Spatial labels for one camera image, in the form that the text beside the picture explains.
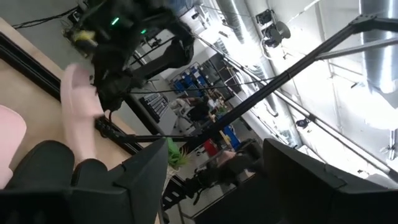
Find silver ventilation duct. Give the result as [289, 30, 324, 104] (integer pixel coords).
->
[216, 0, 261, 45]
[359, 0, 398, 110]

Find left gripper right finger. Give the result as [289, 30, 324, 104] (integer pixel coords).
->
[262, 138, 398, 224]

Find potted green succulent plant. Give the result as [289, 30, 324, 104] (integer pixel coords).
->
[163, 138, 191, 187]

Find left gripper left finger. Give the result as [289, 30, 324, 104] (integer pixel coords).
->
[0, 138, 169, 224]

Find pink slide sandal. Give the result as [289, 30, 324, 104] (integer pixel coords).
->
[60, 63, 106, 166]
[0, 104, 27, 190]

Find metal ceiling strut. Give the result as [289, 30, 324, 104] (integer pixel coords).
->
[273, 90, 398, 175]

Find black diagonal frame strut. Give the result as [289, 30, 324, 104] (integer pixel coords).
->
[183, 14, 398, 153]

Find yellow tape tag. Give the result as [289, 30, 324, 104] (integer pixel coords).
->
[72, 29, 96, 44]

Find rack with blue bins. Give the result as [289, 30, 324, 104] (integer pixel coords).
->
[169, 60, 243, 98]

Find person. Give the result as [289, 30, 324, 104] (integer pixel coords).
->
[194, 139, 265, 189]
[186, 95, 213, 124]

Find black aluminium table frame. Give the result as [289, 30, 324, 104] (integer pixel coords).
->
[0, 30, 142, 156]

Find grey laptop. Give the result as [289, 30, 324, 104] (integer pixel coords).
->
[129, 74, 180, 137]

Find black ceiling cord reel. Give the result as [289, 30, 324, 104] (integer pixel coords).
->
[294, 117, 311, 129]
[254, 8, 292, 50]

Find black power cable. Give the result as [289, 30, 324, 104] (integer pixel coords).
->
[12, 6, 78, 30]

